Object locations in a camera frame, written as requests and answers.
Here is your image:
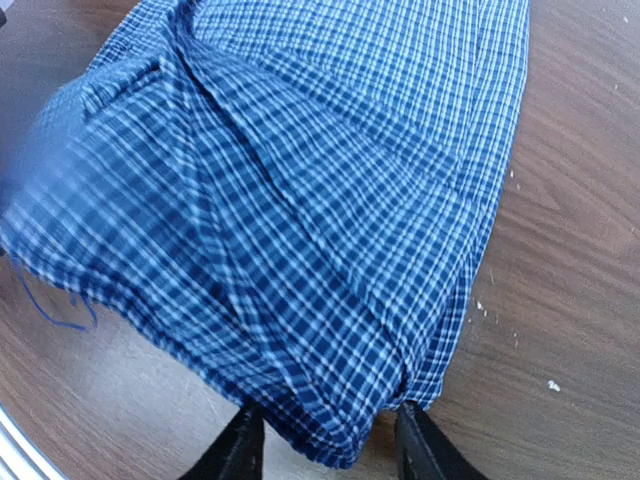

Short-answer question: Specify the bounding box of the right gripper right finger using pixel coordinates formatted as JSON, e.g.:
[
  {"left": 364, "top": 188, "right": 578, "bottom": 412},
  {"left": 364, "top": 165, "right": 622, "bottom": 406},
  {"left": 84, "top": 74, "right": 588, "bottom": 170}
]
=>
[{"left": 395, "top": 402, "right": 487, "bottom": 480}]

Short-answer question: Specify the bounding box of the blue plaid long sleeve shirt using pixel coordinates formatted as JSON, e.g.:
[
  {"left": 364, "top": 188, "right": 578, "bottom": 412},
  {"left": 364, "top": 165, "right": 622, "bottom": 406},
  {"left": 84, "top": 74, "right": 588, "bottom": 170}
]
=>
[{"left": 1, "top": 1, "right": 530, "bottom": 469}]

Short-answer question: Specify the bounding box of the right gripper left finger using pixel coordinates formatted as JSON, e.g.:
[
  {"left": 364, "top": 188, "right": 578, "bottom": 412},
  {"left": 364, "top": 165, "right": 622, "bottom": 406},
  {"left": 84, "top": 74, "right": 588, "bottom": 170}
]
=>
[{"left": 179, "top": 404, "right": 265, "bottom": 480}]

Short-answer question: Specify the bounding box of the aluminium front rail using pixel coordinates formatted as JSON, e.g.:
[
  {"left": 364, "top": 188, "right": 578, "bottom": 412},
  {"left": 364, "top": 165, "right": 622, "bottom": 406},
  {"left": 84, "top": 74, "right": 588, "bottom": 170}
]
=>
[{"left": 0, "top": 407, "right": 66, "bottom": 480}]

